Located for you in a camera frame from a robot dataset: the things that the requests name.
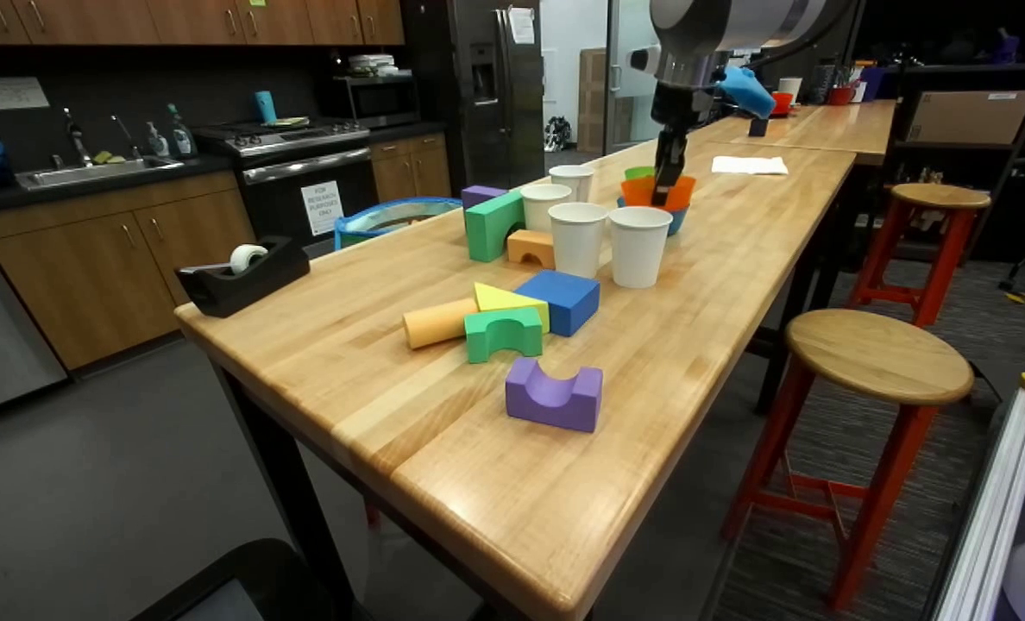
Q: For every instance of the green arch foam block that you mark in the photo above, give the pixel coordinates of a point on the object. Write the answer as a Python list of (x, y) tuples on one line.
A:
[(492, 332)]

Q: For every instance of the white paper cup far back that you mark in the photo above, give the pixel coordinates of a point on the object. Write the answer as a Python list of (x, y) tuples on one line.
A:
[(575, 178)]

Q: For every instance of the orange plastic bowl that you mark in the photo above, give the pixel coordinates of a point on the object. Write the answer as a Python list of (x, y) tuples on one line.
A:
[(649, 195)]

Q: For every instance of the yellow triangle foam block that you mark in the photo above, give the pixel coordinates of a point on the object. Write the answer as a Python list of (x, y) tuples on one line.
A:
[(496, 297)]

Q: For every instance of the purple arch foam block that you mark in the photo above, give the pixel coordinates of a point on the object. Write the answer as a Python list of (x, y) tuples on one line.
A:
[(531, 393)]

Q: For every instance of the white paper cup front left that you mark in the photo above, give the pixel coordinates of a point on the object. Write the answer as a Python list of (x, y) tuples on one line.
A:
[(577, 232)]

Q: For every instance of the black tape dispenser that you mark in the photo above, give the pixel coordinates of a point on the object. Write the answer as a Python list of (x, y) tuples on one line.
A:
[(242, 278)]

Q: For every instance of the white paper cup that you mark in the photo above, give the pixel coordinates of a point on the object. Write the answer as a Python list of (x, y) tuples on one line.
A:
[(575, 178), (637, 247), (577, 232), (538, 199)]

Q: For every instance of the steel kitchen sink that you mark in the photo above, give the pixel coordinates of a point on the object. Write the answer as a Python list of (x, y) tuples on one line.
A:
[(87, 172)]

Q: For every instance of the white paper cup front right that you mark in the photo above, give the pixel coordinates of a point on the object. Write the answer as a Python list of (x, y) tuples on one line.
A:
[(637, 247)]

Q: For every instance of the white paper sheet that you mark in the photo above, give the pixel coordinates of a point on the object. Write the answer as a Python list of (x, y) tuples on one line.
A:
[(749, 166)]

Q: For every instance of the microwave oven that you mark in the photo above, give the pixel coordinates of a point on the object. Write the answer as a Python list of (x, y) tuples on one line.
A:
[(369, 99)]

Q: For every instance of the tan cylinder foam block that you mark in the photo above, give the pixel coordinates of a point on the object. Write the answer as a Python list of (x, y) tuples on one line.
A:
[(436, 325)]

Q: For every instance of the red wooden stool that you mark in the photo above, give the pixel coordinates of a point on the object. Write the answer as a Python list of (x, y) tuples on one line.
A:
[(938, 216), (873, 356)]

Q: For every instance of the green plastic bowl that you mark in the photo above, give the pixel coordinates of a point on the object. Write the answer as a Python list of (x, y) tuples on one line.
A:
[(641, 172)]

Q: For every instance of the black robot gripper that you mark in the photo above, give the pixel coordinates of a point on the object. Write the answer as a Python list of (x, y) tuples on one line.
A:
[(673, 113)]

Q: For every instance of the small purple foam block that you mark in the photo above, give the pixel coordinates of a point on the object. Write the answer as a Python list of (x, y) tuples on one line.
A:
[(478, 195)]

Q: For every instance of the tall green foam block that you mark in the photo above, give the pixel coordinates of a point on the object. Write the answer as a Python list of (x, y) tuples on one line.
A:
[(492, 222)]

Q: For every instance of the blue cube foam block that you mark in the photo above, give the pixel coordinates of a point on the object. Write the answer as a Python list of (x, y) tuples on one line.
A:
[(571, 297)]

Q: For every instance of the far red wooden stool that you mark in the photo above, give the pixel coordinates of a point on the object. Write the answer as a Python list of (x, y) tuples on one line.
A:
[(938, 216)]

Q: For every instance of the blue plastic chair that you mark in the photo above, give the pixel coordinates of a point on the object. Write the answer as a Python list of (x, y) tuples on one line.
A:
[(389, 217)]

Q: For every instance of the white paper cup back left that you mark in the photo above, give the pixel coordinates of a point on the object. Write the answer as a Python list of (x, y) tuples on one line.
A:
[(538, 199)]

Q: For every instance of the black refrigerator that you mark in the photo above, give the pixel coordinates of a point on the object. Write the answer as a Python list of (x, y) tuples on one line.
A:
[(480, 76)]

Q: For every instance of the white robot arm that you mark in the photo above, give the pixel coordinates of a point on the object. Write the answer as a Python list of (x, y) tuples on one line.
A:
[(695, 34)]

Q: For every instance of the orange arch foam block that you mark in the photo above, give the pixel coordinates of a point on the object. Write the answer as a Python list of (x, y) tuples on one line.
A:
[(529, 249)]

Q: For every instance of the black oven range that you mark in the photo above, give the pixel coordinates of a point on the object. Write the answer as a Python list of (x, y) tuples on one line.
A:
[(305, 181)]

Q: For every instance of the near red wooden stool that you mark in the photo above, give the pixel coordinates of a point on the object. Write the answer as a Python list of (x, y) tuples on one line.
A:
[(873, 356)]

